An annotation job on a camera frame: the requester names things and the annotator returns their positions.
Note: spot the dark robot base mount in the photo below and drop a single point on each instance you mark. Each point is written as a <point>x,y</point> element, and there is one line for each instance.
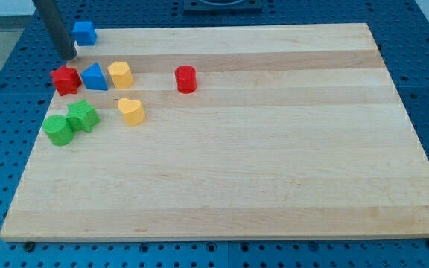
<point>221,6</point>

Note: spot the yellow heart block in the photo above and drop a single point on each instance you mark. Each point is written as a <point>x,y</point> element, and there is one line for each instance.
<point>132,111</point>

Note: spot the green star block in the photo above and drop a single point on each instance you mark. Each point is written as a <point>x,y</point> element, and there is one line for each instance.
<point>82,116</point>

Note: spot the red star block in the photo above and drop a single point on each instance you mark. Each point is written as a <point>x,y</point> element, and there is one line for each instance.
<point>66,80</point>

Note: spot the green cylinder block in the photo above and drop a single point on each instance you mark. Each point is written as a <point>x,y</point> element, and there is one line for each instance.
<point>58,130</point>

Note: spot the light wooden board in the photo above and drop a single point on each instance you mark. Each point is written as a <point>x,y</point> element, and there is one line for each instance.
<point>295,132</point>

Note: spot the red cylinder block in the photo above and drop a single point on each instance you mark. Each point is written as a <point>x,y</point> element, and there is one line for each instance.
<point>186,79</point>

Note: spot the blue triangle block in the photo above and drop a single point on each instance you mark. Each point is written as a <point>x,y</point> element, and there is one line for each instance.
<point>93,78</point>

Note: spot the yellow hexagon block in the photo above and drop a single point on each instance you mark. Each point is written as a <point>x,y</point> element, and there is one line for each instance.
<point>120,74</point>

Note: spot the blue cube block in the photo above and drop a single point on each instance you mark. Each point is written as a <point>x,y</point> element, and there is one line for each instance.
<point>84,33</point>

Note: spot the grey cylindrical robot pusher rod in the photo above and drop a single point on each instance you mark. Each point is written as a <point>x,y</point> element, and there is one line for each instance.
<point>53,21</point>

